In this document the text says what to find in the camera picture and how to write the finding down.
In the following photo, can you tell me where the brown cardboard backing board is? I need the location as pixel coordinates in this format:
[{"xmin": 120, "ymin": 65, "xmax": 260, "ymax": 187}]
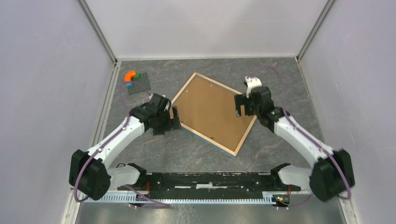
[{"xmin": 172, "ymin": 75, "xmax": 255, "ymax": 154}]

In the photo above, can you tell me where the light wooden picture frame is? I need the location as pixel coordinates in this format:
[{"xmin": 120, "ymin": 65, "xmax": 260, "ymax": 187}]
[{"xmin": 169, "ymin": 71, "xmax": 257, "ymax": 157}]

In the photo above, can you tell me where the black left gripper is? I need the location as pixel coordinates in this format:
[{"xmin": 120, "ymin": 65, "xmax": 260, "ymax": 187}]
[{"xmin": 152, "ymin": 106, "xmax": 182, "ymax": 136}]

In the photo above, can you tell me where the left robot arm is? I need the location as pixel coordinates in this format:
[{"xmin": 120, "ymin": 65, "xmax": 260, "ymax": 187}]
[{"xmin": 69, "ymin": 93, "xmax": 181, "ymax": 203}]

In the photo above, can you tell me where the orange curved toy block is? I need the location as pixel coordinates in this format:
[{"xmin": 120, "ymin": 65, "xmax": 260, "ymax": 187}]
[{"xmin": 124, "ymin": 70, "xmax": 137, "ymax": 83}]

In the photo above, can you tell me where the grey building block baseplate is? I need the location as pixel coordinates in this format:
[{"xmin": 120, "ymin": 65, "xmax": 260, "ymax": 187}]
[{"xmin": 127, "ymin": 72, "xmax": 151, "ymax": 95}]

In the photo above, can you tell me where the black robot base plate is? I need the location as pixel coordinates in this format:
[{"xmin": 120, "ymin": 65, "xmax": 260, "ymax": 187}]
[{"xmin": 132, "ymin": 172, "xmax": 301, "ymax": 199}]

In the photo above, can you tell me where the aluminium rail with cable comb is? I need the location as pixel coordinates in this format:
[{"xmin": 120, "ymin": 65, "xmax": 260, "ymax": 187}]
[{"xmin": 69, "ymin": 173, "xmax": 352, "ymax": 205}]

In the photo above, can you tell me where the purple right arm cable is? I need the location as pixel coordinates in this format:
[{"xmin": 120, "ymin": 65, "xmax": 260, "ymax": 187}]
[{"xmin": 247, "ymin": 65, "xmax": 353, "ymax": 211}]

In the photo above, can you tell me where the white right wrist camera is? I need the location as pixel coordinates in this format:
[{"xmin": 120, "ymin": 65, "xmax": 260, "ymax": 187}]
[{"xmin": 244, "ymin": 76, "xmax": 262, "ymax": 98}]

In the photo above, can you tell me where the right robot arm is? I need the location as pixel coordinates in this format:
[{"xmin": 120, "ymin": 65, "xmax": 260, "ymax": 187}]
[{"xmin": 234, "ymin": 86, "xmax": 355, "ymax": 202}]

